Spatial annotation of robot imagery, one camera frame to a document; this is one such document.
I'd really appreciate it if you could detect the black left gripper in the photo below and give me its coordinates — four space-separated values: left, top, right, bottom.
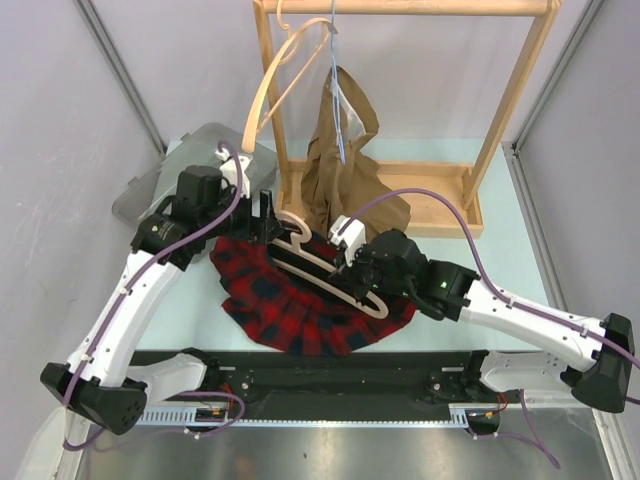
201 182 282 245

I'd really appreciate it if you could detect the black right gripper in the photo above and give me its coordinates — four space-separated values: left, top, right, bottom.
330 237 413 299

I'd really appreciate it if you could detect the wooden hanger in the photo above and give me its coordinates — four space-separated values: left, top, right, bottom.
242 1 337 153
270 210 389 320

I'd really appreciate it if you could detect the brown skirt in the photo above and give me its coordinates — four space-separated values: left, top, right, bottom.
300 67 391 237

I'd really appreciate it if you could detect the red plaid cloth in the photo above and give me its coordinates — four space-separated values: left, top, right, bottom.
209 237 416 356

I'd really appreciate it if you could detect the light blue wire hanger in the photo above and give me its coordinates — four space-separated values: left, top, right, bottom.
329 0 346 165

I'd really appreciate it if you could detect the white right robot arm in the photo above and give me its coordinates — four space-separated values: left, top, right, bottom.
330 223 634 413

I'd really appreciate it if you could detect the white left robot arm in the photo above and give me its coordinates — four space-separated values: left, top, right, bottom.
40 158 280 435

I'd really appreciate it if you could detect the wooden clothes rack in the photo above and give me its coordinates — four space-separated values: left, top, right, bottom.
253 1 561 238

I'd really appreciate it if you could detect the grey plastic bin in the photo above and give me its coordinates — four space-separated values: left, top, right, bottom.
112 122 278 229

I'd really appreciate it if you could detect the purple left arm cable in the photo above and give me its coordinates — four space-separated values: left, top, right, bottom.
62 139 251 454

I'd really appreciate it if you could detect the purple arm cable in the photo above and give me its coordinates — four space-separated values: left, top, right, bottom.
62 139 251 454
339 187 640 406

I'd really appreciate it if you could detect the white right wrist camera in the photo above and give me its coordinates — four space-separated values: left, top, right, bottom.
329 215 366 267

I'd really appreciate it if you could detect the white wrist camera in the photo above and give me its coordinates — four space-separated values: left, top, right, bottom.
215 146 253 198
329 215 366 267

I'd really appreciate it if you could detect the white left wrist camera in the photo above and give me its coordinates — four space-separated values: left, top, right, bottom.
215 146 253 198

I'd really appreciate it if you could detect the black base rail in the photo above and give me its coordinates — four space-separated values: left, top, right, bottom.
134 349 546 424

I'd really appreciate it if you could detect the white slotted cable duct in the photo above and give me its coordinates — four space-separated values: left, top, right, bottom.
136 406 469 429

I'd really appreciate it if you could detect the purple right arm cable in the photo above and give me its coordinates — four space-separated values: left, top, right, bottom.
339 187 640 406

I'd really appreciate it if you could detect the grey aluminium frame post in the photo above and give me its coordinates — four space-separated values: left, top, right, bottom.
501 1 607 310

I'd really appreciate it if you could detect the left aluminium frame post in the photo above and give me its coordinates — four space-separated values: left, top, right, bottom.
73 0 167 158

